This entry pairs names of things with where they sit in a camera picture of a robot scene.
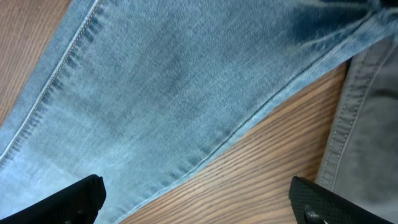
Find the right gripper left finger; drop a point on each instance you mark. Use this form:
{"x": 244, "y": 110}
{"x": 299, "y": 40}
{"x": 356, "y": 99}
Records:
{"x": 78, "y": 203}

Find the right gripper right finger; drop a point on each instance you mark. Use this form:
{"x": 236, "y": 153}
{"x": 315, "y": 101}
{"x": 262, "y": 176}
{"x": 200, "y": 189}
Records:
{"x": 313, "y": 204}

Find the light blue denim jeans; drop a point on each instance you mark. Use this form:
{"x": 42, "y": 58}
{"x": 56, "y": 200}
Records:
{"x": 146, "y": 93}

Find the grey trousers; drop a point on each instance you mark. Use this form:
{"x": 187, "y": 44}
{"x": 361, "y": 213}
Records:
{"x": 360, "y": 158}

